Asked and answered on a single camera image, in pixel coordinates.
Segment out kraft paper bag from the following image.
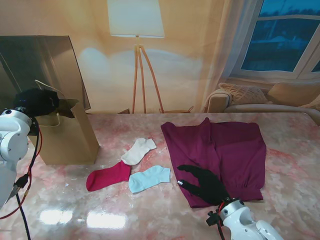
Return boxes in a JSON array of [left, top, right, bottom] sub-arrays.
[[28, 79, 101, 166]]

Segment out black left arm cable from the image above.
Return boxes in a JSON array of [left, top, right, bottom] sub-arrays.
[[13, 117, 43, 240]]

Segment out knitted cream cushion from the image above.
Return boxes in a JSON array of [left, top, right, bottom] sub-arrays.
[[218, 82, 273, 106]]

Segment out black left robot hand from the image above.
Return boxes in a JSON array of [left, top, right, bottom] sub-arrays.
[[12, 87, 61, 117]]

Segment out dark mirror panel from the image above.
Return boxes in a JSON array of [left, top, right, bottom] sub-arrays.
[[0, 35, 91, 136]]

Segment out purple shorts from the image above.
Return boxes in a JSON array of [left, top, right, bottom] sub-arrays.
[[160, 116, 267, 210]]

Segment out sheer cream curtain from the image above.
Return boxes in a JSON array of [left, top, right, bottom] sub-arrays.
[[199, 0, 263, 113]]

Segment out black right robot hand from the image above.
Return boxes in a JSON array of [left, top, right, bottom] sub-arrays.
[[176, 164, 232, 207]]

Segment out white sock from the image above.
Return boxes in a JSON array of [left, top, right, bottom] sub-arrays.
[[120, 137, 158, 166]]

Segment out tripod floor lamp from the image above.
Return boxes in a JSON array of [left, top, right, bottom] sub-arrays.
[[107, 0, 166, 115]]

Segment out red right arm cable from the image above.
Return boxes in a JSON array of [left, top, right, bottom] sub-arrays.
[[216, 202, 225, 226]]

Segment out plain tan cushion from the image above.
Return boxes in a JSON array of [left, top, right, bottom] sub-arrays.
[[266, 82, 320, 107]]

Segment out light blue sock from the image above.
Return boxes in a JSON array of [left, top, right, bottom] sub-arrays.
[[128, 165, 172, 195]]

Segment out white framed window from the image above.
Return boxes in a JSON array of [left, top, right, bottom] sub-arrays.
[[229, 0, 320, 81]]

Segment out beige sofa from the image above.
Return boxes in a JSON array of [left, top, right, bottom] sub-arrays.
[[204, 82, 320, 116]]

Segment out red sock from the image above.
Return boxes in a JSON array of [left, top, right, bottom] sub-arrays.
[[86, 161, 132, 192]]

